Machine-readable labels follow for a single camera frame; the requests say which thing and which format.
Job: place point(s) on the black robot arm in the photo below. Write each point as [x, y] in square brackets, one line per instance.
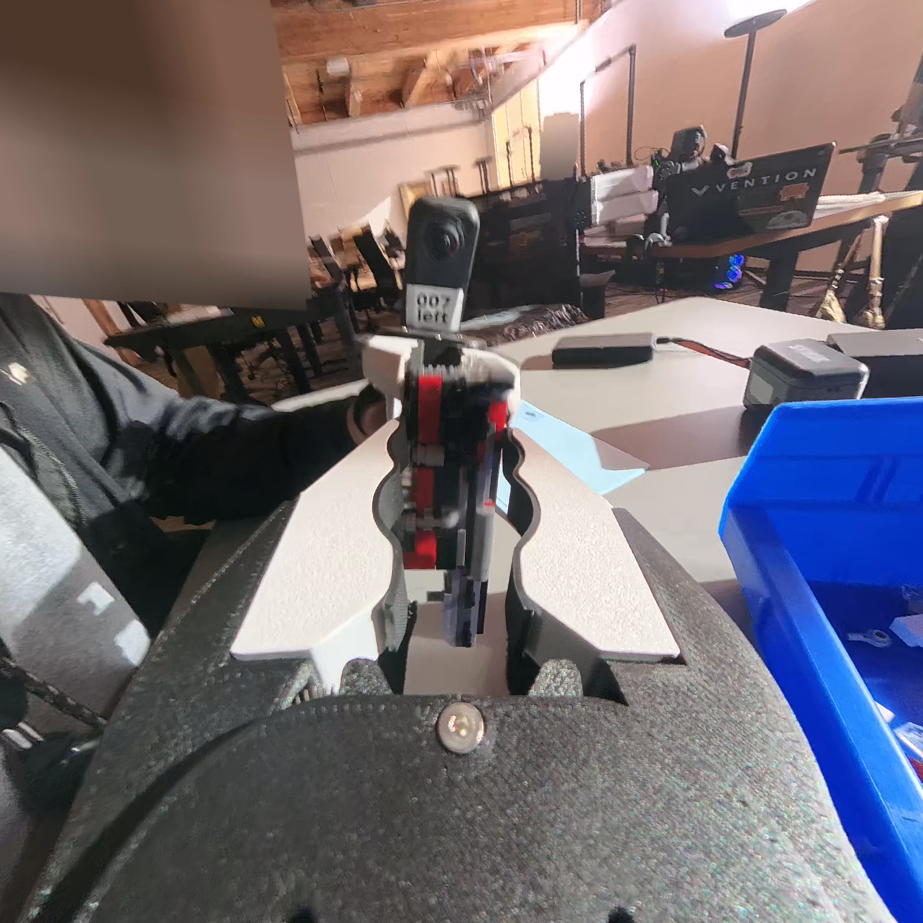
[890, 144]

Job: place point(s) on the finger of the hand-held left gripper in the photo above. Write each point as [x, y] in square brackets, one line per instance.
[386, 368]
[501, 371]

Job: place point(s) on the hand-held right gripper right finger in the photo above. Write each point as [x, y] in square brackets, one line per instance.
[598, 577]

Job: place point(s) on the person's left hand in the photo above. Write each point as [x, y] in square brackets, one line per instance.
[368, 415]

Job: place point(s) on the plastic wrapped dark bundle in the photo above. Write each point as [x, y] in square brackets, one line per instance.
[526, 321]

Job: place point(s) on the toy brick truck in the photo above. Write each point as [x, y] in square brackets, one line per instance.
[454, 447]

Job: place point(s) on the black floor lamp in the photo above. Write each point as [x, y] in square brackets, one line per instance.
[750, 43]

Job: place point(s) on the light blue instruction booklet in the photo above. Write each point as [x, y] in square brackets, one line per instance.
[577, 440]

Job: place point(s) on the computer case with coloured lights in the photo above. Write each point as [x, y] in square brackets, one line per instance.
[730, 270]

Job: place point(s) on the pile of loose toy bricks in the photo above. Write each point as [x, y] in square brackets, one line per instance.
[905, 627]

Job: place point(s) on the thin red toy bar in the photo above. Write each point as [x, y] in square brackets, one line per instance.
[427, 411]

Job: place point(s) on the blue bin with white card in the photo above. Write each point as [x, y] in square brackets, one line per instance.
[815, 461]

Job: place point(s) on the black laptop with stickers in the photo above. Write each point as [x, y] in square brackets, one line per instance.
[750, 191]

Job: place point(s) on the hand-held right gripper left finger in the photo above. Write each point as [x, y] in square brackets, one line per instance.
[317, 577]

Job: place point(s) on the dark grey flat box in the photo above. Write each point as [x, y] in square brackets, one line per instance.
[887, 353]

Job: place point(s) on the white flat box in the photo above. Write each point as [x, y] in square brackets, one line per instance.
[624, 182]
[624, 207]

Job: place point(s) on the black office chair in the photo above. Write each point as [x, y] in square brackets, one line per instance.
[368, 259]

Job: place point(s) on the grey electronic device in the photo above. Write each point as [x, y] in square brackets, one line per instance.
[800, 375]

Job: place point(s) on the person's left forearm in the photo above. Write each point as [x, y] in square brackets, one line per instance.
[238, 454]

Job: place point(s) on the small black robot arm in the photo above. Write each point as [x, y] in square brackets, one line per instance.
[685, 158]

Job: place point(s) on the black pipe frame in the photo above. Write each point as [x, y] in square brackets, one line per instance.
[632, 108]

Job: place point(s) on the black power adapter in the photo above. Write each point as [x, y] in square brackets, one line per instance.
[602, 350]

